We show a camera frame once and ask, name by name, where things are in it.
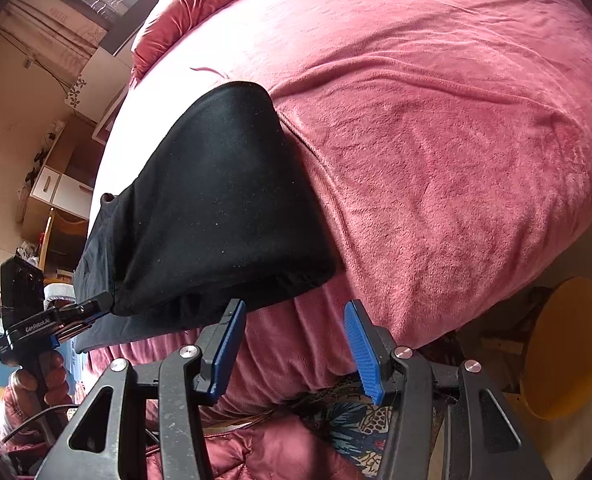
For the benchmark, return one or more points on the pink fleece bed blanket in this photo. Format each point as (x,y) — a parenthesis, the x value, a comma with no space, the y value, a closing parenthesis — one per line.
(425,135)

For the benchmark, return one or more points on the white flower-print board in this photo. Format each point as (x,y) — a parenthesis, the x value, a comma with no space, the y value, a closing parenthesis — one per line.
(101,85)

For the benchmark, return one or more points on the yellow round stool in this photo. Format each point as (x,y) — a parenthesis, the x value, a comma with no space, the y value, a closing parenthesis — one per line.
(565,350)

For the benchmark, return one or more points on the wooden desk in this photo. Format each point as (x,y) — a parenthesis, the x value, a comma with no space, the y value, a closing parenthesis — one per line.
(71,145)

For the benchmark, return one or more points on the floral patterned cloth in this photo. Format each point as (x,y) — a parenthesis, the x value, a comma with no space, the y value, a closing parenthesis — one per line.
(351,425)

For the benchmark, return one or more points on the pink puffer jacket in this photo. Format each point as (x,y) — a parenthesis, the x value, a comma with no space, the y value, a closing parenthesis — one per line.
(256,455)

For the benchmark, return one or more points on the person's left forearm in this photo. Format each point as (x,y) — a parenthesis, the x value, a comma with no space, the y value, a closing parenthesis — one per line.
(13,405)

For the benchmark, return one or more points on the dark bed headboard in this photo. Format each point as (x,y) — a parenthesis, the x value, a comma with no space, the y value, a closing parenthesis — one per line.
(136,20)

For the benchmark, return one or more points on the red duvet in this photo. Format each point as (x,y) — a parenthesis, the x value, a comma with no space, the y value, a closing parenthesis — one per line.
(176,10)

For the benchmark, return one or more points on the beige patterned curtain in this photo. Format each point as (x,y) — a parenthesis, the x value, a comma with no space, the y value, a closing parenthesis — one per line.
(61,20)

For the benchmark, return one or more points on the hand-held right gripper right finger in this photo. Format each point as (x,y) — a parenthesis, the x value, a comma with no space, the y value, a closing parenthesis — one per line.
(365,355)

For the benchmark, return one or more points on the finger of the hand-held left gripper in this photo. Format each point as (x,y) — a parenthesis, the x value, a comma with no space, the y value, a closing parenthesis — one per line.
(73,334)
(93,307)

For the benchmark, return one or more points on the white nightstand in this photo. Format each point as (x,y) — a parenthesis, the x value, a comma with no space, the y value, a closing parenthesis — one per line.
(108,120)

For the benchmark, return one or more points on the white drawer cabinet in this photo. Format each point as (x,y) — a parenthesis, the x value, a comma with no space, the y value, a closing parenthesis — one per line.
(61,190)

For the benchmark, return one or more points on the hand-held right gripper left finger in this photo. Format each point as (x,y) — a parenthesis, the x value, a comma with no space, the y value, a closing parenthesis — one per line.
(226,350)

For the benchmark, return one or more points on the low wooden table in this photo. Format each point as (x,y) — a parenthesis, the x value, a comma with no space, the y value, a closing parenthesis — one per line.
(66,240)

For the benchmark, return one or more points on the person's left hand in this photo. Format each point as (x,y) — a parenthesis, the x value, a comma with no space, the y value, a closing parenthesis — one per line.
(53,377)

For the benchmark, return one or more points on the black embroidered pants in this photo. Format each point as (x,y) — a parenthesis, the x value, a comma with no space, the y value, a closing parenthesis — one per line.
(216,200)

